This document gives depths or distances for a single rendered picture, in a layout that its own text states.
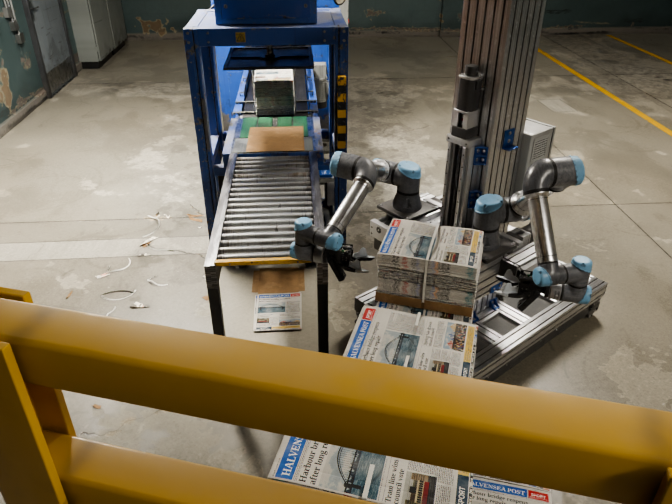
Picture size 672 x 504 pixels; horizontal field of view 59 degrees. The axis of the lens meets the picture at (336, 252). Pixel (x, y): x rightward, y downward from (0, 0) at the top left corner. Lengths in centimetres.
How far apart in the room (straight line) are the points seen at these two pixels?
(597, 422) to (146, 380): 39
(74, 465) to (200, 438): 225
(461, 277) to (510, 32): 108
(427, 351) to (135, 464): 118
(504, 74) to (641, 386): 180
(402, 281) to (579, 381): 148
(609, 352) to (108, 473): 323
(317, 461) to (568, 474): 72
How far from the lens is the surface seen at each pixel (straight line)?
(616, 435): 53
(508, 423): 51
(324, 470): 118
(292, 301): 376
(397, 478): 118
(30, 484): 79
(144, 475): 75
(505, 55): 273
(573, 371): 352
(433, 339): 184
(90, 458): 79
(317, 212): 307
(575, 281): 242
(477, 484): 208
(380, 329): 185
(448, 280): 224
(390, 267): 226
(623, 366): 366
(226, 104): 622
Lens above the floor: 221
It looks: 31 degrees down
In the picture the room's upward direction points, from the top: straight up
